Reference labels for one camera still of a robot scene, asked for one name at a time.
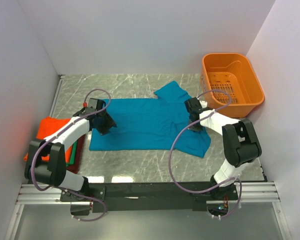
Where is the teal blue t shirt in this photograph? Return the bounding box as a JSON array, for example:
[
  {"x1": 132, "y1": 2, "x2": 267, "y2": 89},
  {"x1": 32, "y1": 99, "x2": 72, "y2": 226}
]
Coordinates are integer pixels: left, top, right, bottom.
[{"x1": 89, "y1": 81, "x2": 211, "y2": 158}]

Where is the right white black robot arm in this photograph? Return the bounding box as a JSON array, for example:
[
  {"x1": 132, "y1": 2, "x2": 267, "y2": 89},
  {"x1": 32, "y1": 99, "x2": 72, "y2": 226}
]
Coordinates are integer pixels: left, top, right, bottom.
[{"x1": 184, "y1": 97, "x2": 262, "y2": 200}]

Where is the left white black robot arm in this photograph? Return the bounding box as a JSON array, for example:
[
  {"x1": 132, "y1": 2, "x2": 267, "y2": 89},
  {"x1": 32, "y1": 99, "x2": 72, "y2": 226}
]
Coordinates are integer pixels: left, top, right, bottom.
[{"x1": 24, "y1": 98, "x2": 117, "y2": 201}]

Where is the orange plastic basket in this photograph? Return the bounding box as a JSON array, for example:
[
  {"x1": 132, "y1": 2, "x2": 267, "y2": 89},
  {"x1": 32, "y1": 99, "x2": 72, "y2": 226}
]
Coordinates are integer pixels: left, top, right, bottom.
[{"x1": 200, "y1": 53, "x2": 265, "y2": 118}]

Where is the folded orange t shirt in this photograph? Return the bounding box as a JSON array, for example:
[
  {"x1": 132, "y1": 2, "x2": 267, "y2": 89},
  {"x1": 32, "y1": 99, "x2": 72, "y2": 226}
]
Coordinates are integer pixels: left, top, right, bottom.
[{"x1": 36, "y1": 116, "x2": 71, "y2": 163}]

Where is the folded dark red t shirt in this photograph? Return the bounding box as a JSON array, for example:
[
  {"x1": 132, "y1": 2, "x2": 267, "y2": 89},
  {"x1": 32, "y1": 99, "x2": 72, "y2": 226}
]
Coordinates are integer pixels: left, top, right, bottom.
[{"x1": 66, "y1": 135, "x2": 86, "y2": 174}]

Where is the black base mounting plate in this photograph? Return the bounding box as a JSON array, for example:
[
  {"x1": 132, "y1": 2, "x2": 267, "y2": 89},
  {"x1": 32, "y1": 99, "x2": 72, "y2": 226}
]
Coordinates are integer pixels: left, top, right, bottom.
[{"x1": 60, "y1": 181, "x2": 239, "y2": 216}]

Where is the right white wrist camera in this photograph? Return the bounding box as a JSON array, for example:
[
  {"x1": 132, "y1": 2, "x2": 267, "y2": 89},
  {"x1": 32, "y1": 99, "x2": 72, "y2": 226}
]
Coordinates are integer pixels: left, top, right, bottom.
[{"x1": 199, "y1": 100, "x2": 208, "y2": 108}]

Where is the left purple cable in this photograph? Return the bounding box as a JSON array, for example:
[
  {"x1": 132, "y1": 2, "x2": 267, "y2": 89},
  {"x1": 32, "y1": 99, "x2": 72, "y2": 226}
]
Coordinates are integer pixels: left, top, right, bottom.
[{"x1": 29, "y1": 88, "x2": 112, "y2": 223}]

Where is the purple cable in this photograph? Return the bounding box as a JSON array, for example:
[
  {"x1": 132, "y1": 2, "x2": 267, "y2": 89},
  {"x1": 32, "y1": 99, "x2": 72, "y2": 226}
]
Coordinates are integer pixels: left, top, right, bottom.
[
  {"x1": 168, "y1": 89, "x2": 243, "y2": 219},
  {"x1": 29, "y1": 88, "x2": 112, "y2": 223}
]

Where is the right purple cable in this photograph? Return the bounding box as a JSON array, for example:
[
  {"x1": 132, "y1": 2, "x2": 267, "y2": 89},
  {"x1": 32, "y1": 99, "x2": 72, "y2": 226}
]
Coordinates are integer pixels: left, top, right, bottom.
[{"x1": 168, "y1": 89, "x2": 243, "y2": 219}]

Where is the aluminium rail frame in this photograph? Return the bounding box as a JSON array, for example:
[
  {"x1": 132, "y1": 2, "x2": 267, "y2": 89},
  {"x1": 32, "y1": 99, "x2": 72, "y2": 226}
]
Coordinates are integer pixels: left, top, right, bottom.
[{"x1": 16, "y1": 182, "x2": 281, "y2": 205}]

